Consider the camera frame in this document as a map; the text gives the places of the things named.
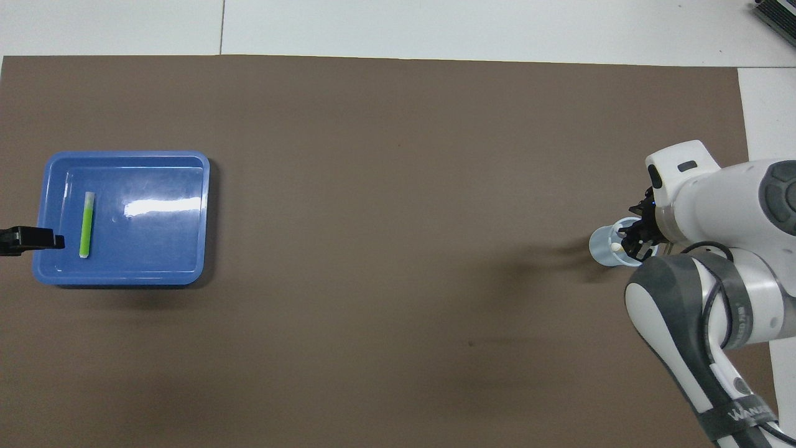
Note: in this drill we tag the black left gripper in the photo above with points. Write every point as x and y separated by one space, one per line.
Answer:
9 241

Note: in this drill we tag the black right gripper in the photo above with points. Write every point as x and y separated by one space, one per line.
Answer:
645 227

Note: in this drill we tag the green pen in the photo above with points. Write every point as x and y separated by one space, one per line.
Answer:
87 224

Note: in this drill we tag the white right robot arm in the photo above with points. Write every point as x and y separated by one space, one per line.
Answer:
715 199

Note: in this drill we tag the grey mesh pen cup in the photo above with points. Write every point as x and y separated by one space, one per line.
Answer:
600 246

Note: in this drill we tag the blue plastic tray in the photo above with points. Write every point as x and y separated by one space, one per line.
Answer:
155 249

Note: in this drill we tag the brown table mat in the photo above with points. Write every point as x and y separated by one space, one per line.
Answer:
373 186

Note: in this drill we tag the grey ribbed device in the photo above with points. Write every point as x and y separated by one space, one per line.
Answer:
777 15

